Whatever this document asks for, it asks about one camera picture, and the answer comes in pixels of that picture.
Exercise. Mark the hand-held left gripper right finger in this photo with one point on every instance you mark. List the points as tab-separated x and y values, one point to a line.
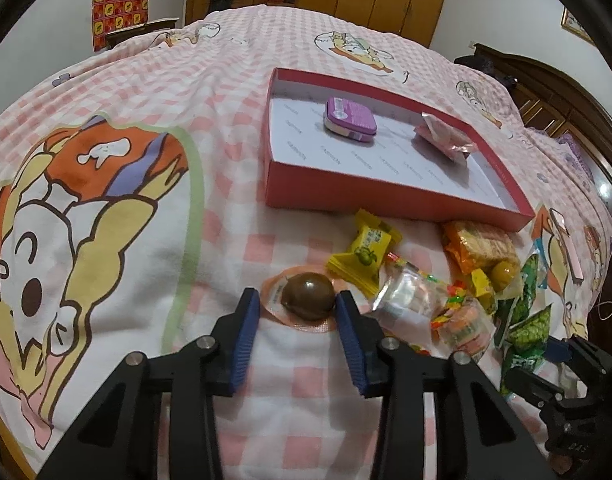
353	345

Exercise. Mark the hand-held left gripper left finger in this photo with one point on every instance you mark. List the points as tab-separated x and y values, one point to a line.
243	340

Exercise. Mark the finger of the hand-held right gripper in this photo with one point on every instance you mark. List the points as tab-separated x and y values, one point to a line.
531	391
558	349

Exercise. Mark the brown egg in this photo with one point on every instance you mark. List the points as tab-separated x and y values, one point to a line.
306	295

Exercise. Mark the clear packet with white sweets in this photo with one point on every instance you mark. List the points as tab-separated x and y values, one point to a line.
406	295

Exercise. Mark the clear packet with burger gummy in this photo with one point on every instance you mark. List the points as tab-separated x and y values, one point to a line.
461	329

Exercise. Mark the red cardboard box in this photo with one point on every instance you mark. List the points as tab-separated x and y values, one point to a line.
386	200

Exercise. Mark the pink phone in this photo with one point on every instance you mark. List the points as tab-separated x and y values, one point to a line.
568	247

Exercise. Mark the orange cracker packet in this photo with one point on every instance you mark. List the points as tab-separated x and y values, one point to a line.
478	247

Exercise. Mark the purple cloth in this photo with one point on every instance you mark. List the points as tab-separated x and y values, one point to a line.
571	146

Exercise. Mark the pink snack packet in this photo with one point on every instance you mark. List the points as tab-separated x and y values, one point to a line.
443	137

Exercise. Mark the purple tin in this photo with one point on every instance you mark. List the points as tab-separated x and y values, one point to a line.
348	116

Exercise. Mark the dark wooden headboard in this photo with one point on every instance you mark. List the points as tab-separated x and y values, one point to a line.
561	91

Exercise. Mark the pink checked printed blanket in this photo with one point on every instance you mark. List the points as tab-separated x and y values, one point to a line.
135	85

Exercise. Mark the black cloth on headboard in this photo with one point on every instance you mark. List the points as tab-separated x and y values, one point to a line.
478	62

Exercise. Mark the dark wooden furniture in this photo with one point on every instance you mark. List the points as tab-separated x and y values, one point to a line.
140	30

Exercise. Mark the framed wall picture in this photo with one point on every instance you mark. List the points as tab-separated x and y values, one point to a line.
577	26

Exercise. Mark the red and yellow wall cloth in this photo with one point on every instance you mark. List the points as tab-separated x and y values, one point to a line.
120	2

